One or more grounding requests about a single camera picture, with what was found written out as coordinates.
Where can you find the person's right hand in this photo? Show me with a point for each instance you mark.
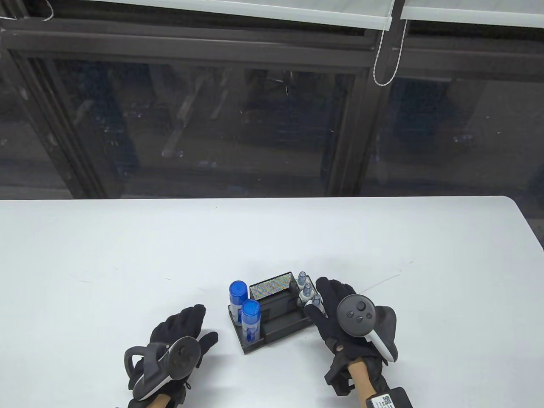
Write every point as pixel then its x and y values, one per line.
pixel 329 314

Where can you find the person's left hand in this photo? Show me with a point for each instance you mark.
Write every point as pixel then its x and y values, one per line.
pixel 180 325

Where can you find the blue bottle cap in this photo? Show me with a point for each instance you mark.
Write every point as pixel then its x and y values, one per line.
pixel 250 309
pixel 238 291

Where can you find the person's right forearm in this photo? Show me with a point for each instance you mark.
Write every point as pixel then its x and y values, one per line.
pixel 363 380

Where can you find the person's left forearm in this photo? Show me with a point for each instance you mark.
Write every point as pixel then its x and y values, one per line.
pixel 159 401

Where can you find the black white tracking controller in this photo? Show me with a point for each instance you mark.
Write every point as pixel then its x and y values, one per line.
pixel 355 314
pixel 180 357

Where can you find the black mesh desk organizer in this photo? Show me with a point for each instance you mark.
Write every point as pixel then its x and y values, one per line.
pixel 280 318

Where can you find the white roller blind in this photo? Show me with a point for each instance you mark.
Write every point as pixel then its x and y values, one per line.
pixel 297 10
pixel 467 10

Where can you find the black wrist camera unit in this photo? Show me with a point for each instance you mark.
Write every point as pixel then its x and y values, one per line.
pixel 389 399

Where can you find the dark window frame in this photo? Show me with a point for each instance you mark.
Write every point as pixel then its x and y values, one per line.
pixel 191 42

